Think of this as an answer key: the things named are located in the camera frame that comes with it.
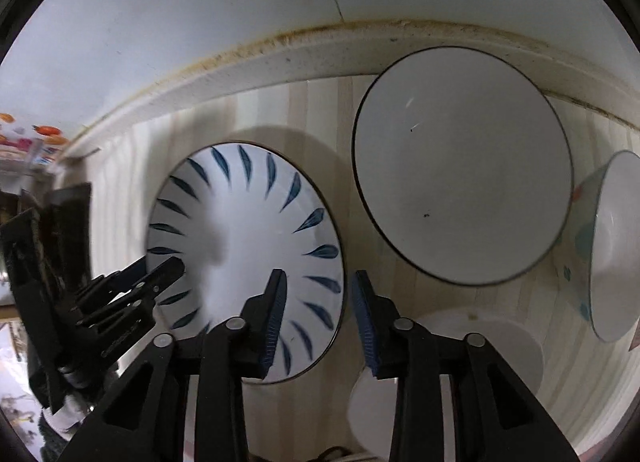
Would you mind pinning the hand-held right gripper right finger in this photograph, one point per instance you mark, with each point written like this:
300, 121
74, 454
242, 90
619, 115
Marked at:
364, 322

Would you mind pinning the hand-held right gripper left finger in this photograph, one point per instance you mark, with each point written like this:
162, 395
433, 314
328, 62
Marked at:
272, 322

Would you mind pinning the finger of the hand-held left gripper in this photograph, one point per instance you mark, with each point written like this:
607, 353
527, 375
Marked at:
167, 272
120, 279

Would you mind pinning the blue leaf pattern plate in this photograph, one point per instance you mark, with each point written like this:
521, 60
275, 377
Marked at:
240, 222

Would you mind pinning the plain white plate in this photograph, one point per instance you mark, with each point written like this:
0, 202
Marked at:
505, 342

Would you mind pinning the white bowl with black rim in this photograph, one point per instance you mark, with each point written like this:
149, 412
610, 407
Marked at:
460, 166

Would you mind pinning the colourful dotted bowl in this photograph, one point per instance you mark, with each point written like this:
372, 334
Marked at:
615, 252

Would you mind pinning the striped beige tablecloth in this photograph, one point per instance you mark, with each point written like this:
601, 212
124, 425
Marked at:
310, 106

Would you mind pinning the colourful wall stickers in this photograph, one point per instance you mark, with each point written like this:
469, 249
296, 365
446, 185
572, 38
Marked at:
45, 134

